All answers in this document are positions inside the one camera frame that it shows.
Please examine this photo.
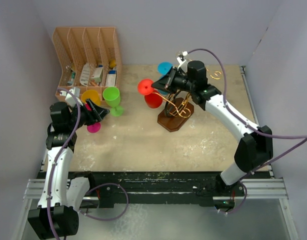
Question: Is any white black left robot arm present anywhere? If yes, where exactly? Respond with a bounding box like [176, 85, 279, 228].
[28, 99, 110, 240]

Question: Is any red wine glass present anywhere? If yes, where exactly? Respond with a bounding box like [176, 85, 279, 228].
[137, 78, 163, 109]

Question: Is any blue wine glass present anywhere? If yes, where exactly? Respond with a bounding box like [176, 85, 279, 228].
[157, 61, 174, 96]

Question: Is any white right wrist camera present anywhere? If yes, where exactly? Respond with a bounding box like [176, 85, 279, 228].
[176, 51, 189, 72]

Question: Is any white blue box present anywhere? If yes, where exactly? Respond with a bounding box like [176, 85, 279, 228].
[105, 70, 117, 87]

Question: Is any yellow object in organizer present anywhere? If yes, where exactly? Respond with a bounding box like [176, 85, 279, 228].
[109, 59, 117, 69]

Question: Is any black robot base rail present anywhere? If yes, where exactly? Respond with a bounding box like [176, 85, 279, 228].
[68, 171, 246, 209]

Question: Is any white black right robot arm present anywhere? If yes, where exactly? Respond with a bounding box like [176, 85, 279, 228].
[151, 60, 273, 196]

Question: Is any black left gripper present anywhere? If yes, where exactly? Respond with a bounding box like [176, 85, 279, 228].
[67, 98, 109, 131]

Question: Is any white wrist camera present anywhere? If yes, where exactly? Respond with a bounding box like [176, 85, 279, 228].
[57, 86, 83, 108]
[176, 51, 189, 72]

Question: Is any pink plastic file organizer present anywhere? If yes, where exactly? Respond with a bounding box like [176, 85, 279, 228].
[52, 26, 123, 101]

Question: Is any magenta wine glass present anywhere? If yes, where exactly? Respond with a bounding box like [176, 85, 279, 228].
[86, 122, 101, 134]

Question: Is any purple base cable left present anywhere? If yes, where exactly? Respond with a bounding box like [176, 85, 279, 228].
[78, 182, 130, 221]

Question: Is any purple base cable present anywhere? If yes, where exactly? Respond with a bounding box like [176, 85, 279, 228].
[214, 181, 248, 216]
[78, 182, 130, 221]

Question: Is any white ribbed bottle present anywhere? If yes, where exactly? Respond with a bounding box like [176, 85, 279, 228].
[79, 63, 90, 87]

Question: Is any white red box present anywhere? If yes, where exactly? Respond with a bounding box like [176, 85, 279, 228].
[90, 66, 103, 84]

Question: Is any green wine glass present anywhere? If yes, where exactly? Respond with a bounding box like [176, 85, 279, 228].
[102, 86, 124, 117]

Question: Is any gold wire wine glass rack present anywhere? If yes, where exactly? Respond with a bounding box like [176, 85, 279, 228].
[153, 51, 223, 133]

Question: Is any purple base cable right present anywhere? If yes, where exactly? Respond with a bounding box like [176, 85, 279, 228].
[214, 181, 248, 216]

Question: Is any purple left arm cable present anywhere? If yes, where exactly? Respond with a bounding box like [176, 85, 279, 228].
[46, 87, 82, 240]

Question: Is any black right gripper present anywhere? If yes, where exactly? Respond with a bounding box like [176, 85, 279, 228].
[152, 66, 196, 95]

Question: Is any yellow wine glass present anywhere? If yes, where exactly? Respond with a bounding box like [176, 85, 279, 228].
[80, 89, 101, 106]

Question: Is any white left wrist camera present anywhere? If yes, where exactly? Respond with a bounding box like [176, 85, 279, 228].
[57, 86, 83, 108]

